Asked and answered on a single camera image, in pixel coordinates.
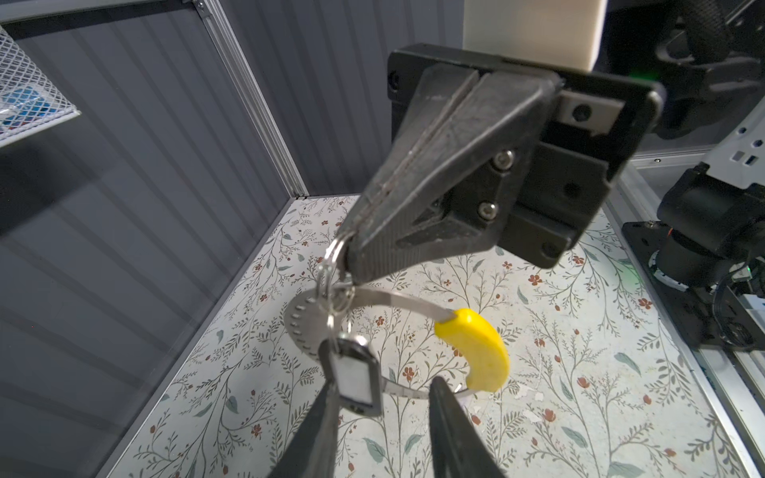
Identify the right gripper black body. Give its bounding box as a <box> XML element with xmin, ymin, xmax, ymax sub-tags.
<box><xmin>388</xmin><ymin>44</ymin><xmax>665</xmax><ymax>269</ymax></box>

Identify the white wire mesh basket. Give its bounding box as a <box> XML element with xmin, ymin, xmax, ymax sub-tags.
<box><xmin>1</xmin><ymin>28</ymin><xmax>81</xmax><ymax>147</ymax></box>

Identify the aluminium frame crossbar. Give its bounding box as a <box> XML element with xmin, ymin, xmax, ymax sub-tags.
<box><xmin>1</xmin><ymin>0</ymin><xmax>210</xmax><ymax>27</ymax></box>

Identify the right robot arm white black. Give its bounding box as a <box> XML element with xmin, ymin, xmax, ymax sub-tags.
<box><xmin>324</xmin><ymin>1</ymin><xmax>764</xmax><ymax>285</ymax></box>

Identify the aluminium mounting rail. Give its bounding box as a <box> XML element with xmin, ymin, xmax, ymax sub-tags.
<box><xmin>607</xmin><ymin>137</ymin><xmax>764</xmax><ymax>477</ymax></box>

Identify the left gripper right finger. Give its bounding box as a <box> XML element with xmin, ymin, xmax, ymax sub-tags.
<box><xmin>428</xmin><ymin>376</ymin><xmax>504</xmax><ymax>478</ymax></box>

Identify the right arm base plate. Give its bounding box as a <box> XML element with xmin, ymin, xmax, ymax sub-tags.
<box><xmin>622</xmin><ymin>222</ymin><xmax>764</xmax><ymax>352</ymax></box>

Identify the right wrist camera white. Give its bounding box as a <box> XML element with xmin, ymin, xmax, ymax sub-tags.
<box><xmin>463</xmin><ymin>0</ymin><xmax>608</xmax><ymax>72</ymax></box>

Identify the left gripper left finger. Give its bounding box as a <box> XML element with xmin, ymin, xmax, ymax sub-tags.
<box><xmin>268</xmin><ymin>380</ymin><xmax>341</xmax><ymax>478</ymax></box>

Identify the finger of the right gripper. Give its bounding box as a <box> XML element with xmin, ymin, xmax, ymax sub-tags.
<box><xmin>339</xmin><ymin>63</ymin><xmax>480</xmax><ymax>236</ymax></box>
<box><xmin>345</xmin><ymin>70</ymin><xmax>561</xmax><ymax>285</ymax></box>

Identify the black key tag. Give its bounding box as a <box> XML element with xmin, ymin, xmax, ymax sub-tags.
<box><xmin>318</xmin><ymin>332</ymin><xmax>384</xmax><ymax>417</ymax></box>

